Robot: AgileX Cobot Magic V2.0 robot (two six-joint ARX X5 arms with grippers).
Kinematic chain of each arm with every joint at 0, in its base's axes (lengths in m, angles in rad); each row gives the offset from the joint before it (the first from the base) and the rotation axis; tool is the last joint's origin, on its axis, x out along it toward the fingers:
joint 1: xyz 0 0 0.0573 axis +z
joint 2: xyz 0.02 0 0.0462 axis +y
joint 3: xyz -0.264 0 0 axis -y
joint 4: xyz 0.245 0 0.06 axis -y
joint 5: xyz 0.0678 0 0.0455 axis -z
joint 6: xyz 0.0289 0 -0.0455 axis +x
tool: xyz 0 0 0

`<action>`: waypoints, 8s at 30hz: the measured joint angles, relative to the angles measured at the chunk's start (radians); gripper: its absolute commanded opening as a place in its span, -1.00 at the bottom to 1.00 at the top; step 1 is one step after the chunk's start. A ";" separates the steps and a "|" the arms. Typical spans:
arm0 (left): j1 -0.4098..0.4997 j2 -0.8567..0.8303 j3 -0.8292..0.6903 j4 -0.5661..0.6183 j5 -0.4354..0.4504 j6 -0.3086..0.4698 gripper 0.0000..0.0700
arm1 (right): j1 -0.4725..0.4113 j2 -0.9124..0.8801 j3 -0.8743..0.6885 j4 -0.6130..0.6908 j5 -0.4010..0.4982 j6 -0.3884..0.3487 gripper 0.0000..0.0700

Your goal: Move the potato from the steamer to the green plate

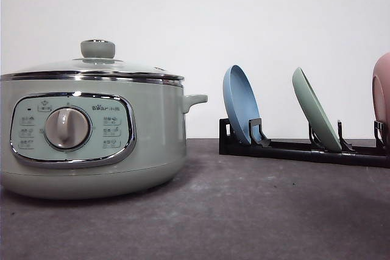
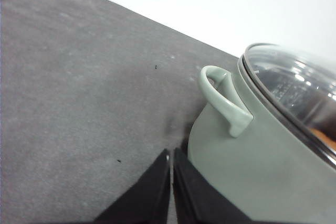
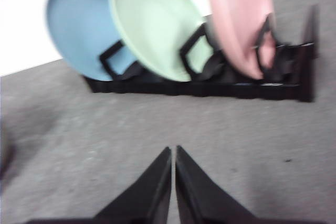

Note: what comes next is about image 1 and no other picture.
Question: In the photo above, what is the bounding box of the glass steamer lid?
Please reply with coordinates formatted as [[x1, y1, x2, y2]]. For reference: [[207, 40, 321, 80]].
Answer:
[[0, 40, 185, 87]]

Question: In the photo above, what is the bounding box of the green plate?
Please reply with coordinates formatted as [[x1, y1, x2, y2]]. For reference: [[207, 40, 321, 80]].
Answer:
[[292, 67, 342, 153]]

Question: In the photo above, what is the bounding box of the blue plate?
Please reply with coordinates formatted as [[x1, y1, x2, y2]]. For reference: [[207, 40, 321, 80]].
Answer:
[[223, 65, 261, 144]]

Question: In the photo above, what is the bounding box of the green electric steamer pot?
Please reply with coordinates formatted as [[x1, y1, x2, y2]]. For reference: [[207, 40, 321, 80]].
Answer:
[[0, 76, 208, 199]]

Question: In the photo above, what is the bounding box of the pink plate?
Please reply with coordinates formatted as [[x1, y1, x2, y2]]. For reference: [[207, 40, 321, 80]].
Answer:
[[372, 52, 390, 157]]

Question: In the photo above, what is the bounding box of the black dish rack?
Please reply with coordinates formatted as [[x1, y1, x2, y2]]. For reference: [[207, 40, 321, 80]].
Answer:
[[219, 118, 390, 168]]

